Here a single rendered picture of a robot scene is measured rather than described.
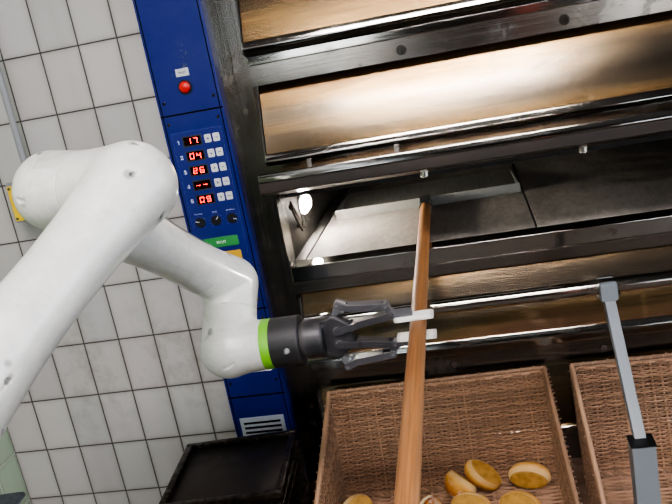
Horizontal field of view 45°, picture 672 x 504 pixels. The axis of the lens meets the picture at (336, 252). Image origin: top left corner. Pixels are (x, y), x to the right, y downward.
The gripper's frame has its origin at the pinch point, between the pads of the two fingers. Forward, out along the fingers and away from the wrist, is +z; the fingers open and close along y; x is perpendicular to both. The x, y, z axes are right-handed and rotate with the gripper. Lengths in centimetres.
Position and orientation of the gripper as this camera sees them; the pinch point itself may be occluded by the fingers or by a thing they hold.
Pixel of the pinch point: (415, 325)
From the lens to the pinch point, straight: 144.0
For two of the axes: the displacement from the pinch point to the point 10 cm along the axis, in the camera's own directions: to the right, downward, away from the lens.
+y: 1.8, 9.5, 2.6
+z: 9.8, -1.4, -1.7
